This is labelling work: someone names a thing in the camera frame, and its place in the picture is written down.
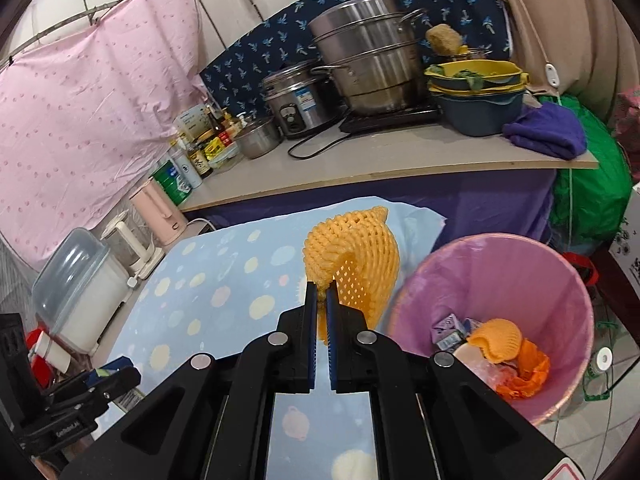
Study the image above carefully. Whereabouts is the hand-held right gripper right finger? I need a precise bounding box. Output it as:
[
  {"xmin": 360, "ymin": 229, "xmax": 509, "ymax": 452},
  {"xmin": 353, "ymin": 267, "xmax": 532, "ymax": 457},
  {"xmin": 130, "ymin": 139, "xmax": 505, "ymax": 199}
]
[{"xmin": 325, "ymin": 281, "xmax": 583, "ymax": 480}]

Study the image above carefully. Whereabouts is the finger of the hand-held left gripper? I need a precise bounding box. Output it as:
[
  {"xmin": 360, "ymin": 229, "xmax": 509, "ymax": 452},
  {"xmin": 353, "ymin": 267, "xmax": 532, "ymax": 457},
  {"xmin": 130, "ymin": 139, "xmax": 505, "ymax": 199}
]
[
  {"xmin": 42, "ymin": 356, "xmax": 143, "ymax": 411},
  {"xmin": 20, "ymin": 409, "xmax": 99, "ymax": 454}
]

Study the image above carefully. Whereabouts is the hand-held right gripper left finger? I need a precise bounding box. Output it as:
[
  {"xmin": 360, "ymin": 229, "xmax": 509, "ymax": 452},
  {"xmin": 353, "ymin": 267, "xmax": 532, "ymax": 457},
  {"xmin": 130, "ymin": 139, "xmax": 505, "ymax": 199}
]
[{"xmin": 57, "ymin": 280, "xmax": 321, "ymax": 480}]

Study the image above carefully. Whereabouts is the orange foam fruit net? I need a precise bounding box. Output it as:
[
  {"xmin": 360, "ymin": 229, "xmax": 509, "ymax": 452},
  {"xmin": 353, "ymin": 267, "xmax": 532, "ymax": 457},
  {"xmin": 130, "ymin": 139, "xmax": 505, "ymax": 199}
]
[
  {"xmin": 302, "ymin": 206, "xmax": 401, "ymax": 346},
  {"xmin": 467, "ymin": 318, "xmax": 523, "ymax": 363}
]

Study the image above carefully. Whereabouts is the purple drink carton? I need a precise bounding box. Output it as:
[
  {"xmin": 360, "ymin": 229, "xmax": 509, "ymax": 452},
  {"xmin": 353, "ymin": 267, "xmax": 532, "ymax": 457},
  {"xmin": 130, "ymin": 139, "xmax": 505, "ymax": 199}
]
[{"xmin": 431, "ymin": 314, "xmax": 473, "ymax": 352}]

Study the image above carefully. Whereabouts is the pink white paper cup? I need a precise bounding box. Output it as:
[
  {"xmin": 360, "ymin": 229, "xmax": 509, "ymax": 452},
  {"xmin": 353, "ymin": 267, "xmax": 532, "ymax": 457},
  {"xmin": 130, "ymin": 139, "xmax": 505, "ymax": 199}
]
[{"xmin": 452, "ymin": 342, "xmax": 496, "ymax": 376}]

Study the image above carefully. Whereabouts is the clear plastic wrapper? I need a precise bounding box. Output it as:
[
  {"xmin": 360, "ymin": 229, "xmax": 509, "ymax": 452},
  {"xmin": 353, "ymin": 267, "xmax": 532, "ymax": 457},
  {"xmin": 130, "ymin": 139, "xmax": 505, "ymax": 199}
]
[{"xmin": 479, "ymin": 360, "xmax": 517, "ymax": 387}]

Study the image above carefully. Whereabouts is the pink lined trash bin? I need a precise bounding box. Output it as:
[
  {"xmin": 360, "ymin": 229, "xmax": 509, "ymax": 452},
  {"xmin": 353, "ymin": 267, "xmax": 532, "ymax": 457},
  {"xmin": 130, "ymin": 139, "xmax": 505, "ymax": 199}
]
[{"xmin": 387, "ymin": 233, "xmax": 596, "ymax": 426}]

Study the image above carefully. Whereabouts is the orange plastic bag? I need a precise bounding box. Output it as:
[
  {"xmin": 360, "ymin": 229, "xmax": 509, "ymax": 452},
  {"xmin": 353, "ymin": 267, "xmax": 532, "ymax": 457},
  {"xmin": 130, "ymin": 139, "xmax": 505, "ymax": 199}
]
[{"xmin": 495, "ymin": 339, "xmax": 551, "ymax": 401}]

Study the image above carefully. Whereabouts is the red white bottle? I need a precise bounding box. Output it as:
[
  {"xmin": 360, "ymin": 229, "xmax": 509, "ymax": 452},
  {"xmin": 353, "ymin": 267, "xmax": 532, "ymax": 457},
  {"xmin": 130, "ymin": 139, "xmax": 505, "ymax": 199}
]
[{"xmin": 26, "ymin": 329, "xmax": 72, "ymax": 373}]

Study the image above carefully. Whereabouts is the white container clear lid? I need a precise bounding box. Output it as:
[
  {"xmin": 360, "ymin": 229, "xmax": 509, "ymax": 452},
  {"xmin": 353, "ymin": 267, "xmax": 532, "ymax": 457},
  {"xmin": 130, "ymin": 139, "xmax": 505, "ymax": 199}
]
[{"xmin": 31, "ymin": 227, "xmax": 131, "ymax": 356}]

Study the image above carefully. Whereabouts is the blue planet print tablecloth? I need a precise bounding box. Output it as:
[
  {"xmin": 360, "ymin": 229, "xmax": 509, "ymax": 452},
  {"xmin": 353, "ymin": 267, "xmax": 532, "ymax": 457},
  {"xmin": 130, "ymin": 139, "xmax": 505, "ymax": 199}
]
[{"xmin": 92, "ymin": 196, "xmax": 448, "ymax": 480}]

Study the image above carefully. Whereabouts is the white blender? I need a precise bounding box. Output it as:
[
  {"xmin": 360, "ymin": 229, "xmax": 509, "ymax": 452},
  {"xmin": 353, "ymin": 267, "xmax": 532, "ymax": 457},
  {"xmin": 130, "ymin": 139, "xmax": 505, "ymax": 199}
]
[{"xmin": 101, "ymin": 212, "xmax": 166, "ymax": 281}]

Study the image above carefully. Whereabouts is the pink electric kettle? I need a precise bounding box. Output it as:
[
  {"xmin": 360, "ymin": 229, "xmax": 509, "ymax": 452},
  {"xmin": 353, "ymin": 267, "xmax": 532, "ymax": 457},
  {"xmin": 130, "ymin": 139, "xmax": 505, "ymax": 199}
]
[{"xmin": 129, "ymin": 178, "xmax": 188, "ymax": 247}]

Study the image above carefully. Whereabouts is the wooden board counter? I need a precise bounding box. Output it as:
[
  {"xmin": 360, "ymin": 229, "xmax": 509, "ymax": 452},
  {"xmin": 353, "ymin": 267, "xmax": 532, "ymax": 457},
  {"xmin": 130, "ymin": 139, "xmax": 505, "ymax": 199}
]
[{"xmin": 179, "ymin": 125, "xmax": 601, "ymax": 213}]

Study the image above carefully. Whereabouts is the steel bowl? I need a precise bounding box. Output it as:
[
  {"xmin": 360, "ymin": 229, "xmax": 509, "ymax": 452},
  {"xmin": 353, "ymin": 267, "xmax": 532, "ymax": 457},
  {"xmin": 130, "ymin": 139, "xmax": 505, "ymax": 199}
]
[{"xmin": 232, "ymin": 117, "xmax": 282, "ymax": 160}]

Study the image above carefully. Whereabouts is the purple counter cloth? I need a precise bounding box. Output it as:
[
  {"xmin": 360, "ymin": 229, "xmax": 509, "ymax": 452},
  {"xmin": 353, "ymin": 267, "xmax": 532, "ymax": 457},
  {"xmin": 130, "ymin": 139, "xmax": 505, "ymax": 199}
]
[{"xmin": 197, "ymin": 170, "xmax": 558, "ymax": 246}]

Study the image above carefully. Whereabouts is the green white can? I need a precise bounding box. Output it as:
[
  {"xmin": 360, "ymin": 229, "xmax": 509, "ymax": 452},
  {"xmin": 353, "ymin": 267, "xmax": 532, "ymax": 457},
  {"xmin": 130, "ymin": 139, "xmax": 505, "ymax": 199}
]
[{"xmin": 150, "ymin": 160, "xmax": 193, "ymax": 206}]

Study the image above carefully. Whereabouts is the group of condiment bottles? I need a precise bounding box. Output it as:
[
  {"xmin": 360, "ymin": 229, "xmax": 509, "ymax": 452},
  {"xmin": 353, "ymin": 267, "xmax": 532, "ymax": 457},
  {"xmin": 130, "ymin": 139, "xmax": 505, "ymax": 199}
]
[{"xmin": 170, "ymin": 102, "xmax": 247, "ymax": 196}]

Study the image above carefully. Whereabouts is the black induction cooker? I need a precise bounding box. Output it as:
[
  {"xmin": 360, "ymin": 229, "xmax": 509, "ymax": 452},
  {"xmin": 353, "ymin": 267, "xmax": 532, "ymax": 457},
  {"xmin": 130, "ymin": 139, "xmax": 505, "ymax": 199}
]
[{"xmin": 340, "ymin": 102, "xmax": 443, "ymax": 134}]

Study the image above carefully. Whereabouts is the steel rice cooker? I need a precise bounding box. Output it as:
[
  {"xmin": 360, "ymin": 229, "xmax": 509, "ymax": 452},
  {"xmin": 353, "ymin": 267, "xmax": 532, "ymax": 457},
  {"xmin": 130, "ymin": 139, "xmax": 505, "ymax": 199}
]
[{"xmin": 260, "ymin": 60, "xmax": 346, "ymax": 140}]

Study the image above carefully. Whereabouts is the pink dotted curtain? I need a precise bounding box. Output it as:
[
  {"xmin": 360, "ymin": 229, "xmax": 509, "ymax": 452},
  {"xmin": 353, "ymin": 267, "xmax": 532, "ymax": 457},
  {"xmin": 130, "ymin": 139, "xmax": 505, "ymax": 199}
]
[{"xmin": 0, "ymin": 0, "xmax": 211, "ymax": 271}]

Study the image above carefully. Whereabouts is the blue grey basin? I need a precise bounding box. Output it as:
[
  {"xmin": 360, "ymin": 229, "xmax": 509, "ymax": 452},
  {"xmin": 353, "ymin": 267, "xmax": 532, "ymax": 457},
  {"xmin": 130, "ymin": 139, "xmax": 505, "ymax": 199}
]
[{"xmin": 434, "ymin": 87, "xmax": 527, "ymax": 137}]

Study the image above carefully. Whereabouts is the clear bottle white cap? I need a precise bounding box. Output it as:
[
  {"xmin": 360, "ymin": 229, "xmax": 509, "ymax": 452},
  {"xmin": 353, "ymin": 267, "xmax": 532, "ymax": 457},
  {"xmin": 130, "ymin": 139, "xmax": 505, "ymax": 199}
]
[{"xmin": 582, "ymin": 347, "xmax": 617, "ymax": 404}]

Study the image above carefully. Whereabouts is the steel steamer pot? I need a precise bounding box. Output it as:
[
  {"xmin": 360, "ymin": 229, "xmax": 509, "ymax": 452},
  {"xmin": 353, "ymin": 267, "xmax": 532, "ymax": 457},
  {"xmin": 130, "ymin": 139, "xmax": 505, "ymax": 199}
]
[{"xmin": 307, "ymin": 0, "xmax": 433, "ymax": 116}]

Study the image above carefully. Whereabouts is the dark blue patterned cloth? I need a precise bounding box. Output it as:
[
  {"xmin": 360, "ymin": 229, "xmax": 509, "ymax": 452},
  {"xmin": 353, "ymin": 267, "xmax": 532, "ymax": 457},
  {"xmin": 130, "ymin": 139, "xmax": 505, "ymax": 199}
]
[{"xmin": 200, "ymin": 0, "xmax": 513, "ymax": 121}]

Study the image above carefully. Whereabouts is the green mesh bag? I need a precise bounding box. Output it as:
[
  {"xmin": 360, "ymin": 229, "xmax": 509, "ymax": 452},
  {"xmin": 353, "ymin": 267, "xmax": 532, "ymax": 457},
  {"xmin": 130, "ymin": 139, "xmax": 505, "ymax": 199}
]
[{"xmin": 547, "ymin": 92, "xmax": 633, "ymax": 256}]

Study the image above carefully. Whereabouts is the purple towel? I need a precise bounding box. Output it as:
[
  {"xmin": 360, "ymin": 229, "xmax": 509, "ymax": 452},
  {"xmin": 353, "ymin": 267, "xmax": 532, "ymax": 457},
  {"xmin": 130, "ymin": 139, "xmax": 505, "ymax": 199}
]
[{"xmin": 502, "ymin": 102, "xmax": 588, "ymax": 161}]

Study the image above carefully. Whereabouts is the white floral box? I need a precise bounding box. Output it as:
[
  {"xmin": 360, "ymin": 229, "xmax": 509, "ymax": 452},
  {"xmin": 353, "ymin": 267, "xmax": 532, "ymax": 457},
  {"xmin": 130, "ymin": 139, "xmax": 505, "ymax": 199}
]
[{"xmin": 607, "ymin": 230, "xmax": 640, "ymax": 311}]

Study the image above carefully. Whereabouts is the yellow basin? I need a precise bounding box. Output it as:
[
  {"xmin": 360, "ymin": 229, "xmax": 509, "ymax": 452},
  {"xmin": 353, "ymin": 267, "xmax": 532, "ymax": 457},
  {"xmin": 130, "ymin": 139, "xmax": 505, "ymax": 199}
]
[{"xmin": 425, "ymin": 60, "xmax": 531, "ymax": 97}]

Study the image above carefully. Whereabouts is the loofah sponge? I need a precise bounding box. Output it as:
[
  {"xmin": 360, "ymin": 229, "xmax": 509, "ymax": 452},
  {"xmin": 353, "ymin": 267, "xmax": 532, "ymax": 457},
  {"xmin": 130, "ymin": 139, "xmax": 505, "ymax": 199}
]
[{"xmin": 425, "ymin": 24, "xmax": 463, "ymax": 56}]

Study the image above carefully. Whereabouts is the bamboo pole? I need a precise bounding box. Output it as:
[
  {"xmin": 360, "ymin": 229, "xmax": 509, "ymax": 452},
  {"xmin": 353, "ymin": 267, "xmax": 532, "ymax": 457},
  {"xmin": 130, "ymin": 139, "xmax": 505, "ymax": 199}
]
[{"xmin": 10, "ymin": 0, "xmax": 151, "ymax": 61}]

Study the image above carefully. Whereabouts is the pink floral cloth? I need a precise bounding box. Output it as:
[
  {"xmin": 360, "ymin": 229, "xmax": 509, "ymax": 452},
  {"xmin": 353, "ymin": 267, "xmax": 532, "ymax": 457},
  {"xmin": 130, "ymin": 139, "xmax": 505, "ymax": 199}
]
[{"xmin": 615, "ymin": 87, "xmax": 640, "ymax": 152}]

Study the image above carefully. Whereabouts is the beige curtain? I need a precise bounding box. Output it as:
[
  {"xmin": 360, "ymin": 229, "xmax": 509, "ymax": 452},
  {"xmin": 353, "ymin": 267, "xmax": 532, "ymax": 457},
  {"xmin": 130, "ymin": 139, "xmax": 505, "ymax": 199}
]
[{"xmin": 470, "ymin": 0, "xmax": 640, "ymax": 181}]

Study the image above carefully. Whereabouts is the black power cable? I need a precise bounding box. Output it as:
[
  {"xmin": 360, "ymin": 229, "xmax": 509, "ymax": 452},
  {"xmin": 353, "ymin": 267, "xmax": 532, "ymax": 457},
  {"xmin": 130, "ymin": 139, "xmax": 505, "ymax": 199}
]
[{"xmin": 286, "ymin": 125, "xmax": 351, "ymax": 161}]

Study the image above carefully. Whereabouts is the red plastic handle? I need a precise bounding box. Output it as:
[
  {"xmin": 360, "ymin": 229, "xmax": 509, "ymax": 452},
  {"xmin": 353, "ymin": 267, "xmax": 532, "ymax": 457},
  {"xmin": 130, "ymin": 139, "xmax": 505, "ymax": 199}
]
[{"xmin": 564, "ymin": 252, "xmax": 599, "ymax": 287}]

